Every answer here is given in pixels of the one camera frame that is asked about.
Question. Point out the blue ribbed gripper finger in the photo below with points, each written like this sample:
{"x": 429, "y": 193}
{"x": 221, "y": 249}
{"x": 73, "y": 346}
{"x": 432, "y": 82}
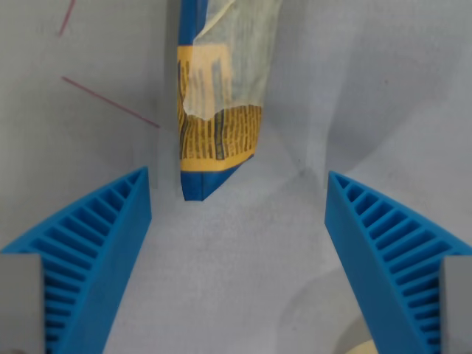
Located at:
{"x": 354, "y": 236}
{"x": 110, "y": 236}

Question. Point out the blue and yellow bag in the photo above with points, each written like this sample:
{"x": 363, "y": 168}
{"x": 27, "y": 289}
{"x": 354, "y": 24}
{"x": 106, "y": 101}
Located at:
{"x": 217, "y": 144}

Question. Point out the masking tape strip on bag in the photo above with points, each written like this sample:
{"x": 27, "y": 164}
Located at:
{"x": 243, "y": 55}

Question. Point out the large cream masking tape roll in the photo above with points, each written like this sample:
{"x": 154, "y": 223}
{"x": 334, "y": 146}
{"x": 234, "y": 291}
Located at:
{"x": 365, "y": 348}

